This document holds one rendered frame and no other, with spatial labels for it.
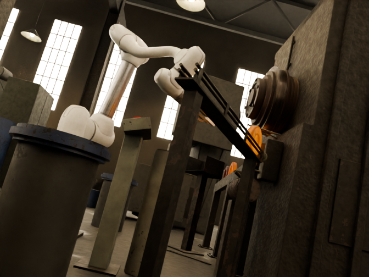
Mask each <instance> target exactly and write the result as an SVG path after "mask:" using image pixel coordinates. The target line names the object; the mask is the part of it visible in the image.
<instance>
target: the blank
mask: <svg viewBox="0 0 369 277"><path fill-rule="evenodd" d="M248 131H249V133H250V134H251V135H252V137H253V138H254V140H255V141H256V142H257V144H258V145H259V146H260V148H261V143H262V133H261V129H260V127H259V126H250V127H249V129H248ZM246 143H247V144H248V145H249V147H250V148H251V149H252V150H253V151H254V153H255V154H256V155H258V152H257V151H256V150H255V149H254V147H253V146H252V145H251V144H250V142H249V141H248V140H246Z"/></svg>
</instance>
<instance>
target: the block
mask: <svg viewBox="0 0 369 277"><path fill-rule="evenodd" d="M264 143H265V144H266V146H265V151H264V152H265V153H266V154H267V160H265V161H264V162H262V163H260V164H259V171H260V172H259V174H258V175H257V179H258V180H262V181H266V182H270V183H272V182H276V181H277V178H278V172H279V166H280V162H281V156H282V151H283V145H284V143H283V142H281V141H277V140H273V139H270V138H268V139H267V140H265V141H264Z"/></svg>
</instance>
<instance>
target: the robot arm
mask: <svg viewBox="0 0 369 277"><path fill-rule="evenodd" d="M109 34H110V37H111V39H112V40H113V41H114V42H115V43H116V45H117V46H118V47H119V48H120V49H121V50H122V51H121V63H120V65H119V68H118V70H117V72H116V74H115V76H114V78H113V80H112V82H111V85H110V87H109V89H108V92H107V94H106V95H105V98H104V100H103V102H102V104H101V107H100V109H99V111H98V112H97V113H94V114H92V116H91V117H90V114H89V112H88V110H87V109H86V108H85V107H82V106H77V105H71V106H69V107H67V109H66V110H65V111H64V113H63V114H62V116H61V118H60V121H59V124H58V127H57V130H60V131H63V132H67V133H70V134H73V135H77V136H80V137H83V138H86V139H88V140H91V141H94V142H96V143H99V144H101V145H103V146H105V147H109V146H111V145H112V143H113V142H114V138H115V135H114V121H113V116H114V114H115V112H116V110H117V108H118V106H119V103H120V101H121V99H122V97H123V95H124V93H125V90H126V88H127V86H128V83H129V82H130V80H131V77H132V75H133V73H134V70H135V69H136V68H138V67H139V66H140V65H141V64H144V63H146V62H147V61H148V60H149V58H158V57H173V58H174V63H175V66H174V67H173V68H172V69H170V70H169V69H166V68H161V69H159V70H158V72H157V73H156V75H155V77H154V80H155V82H156V84H157V85H158V86H159V87H160V89H161V90H162V91H163V92H164V93H165V94H166V95H168V96H170V97H171V98H173V99H174V100H175V101H176V102H177V103H178V104H181V102H182V98H183V94H184V89H183V88H182V87H181V86H180V85H179V84H178V83H177V82H176V80H175V79H174V78H175V77H178V76H179V74H180V73H179V72H178V71H177V69H178V68H180V69H181V67H180V66H179V64H180V63H182V64H183V65H184V66H185V67H186V69H187V70H188V71H189V72H190V74H191V75H192V76H193V75H194V74H195V72H194V70H193V69H194V68H197V67H196V65H195V63H197V62H198V63H199V65H200V66H202V65H203V63H204V61H205V54H204V52H203V51H202V50H201V49H200V48H199V47H198V46H194V47H191V48H190V49H179V48H177V47H172V46H165V47H147V45H146V44H145V43H144V42H143V41H142V40H141V39H140V38H139V37H138V36H137V35H135V34H134V33H133V32H131V31H130V30H128V29H126V28H125V27H124V26H122V25H119V24H114V25H112V26H111V27H110V30H109ZM197 69H198V68H197ZM200 112H201V113H202V114H203V115H204V116H205V117H203V116H202V115H201V114H200V113H199V115H198V117H200V119H199V118H198V121H199V122H206V123H207V124H210V125H211V126H215V124H214V123H213V122H212V121H211V120H210V119H209V118H208V117H207V116H206V114H205V113H204V112H203V111H202V110H201V109H200Z"/></svg>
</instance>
